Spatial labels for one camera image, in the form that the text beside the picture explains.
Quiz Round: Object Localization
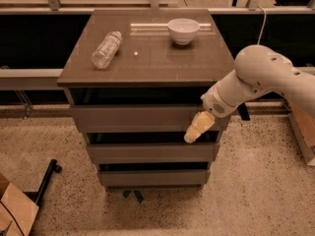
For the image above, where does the grey top drawer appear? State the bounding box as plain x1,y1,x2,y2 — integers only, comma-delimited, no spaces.
69,102,236,134

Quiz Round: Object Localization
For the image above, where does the grey bottom drawer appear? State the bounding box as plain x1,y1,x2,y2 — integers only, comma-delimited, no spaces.
97,170,210,187

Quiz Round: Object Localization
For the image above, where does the black bracket behind cabinet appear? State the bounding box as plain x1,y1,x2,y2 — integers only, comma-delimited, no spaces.
237,103,250,121

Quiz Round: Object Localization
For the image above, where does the grey metal railing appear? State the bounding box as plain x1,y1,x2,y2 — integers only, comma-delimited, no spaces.
0,0,315,90

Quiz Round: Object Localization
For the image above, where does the clear plastic water bottle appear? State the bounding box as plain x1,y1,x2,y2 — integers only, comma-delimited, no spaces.
92,31,122,70

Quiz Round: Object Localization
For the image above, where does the grey drawer cabinet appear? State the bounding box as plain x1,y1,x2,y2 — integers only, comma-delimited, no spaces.
57,9,234,173

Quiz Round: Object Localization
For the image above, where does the cardboard box left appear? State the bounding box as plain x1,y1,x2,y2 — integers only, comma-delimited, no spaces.
0,173,38,236

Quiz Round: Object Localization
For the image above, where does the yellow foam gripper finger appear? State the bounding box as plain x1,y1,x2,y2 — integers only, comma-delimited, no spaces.
184,111,215,144

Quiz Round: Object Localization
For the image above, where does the black wheeled stand leg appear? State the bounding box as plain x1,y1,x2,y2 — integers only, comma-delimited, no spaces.
26,159,62,206

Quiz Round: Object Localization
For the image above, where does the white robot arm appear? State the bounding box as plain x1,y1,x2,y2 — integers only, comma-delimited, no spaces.
184,45,315,144

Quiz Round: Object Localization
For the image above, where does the white cable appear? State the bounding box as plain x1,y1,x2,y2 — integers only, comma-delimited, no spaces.
256,5,268,47

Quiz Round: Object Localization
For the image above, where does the white ceramic bowl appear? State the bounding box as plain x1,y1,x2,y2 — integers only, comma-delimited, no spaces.
167,19,200,45

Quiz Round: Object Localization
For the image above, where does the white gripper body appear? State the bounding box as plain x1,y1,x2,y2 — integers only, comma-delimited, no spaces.
201,82,241,118

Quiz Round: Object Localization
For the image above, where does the grey middle drawer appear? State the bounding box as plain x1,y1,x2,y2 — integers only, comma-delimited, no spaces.
87,143,220,164

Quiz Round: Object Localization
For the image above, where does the grey drawer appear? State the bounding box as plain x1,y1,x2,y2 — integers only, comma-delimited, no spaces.
97,170,210,187
87,143,220,164
69,102,236,134

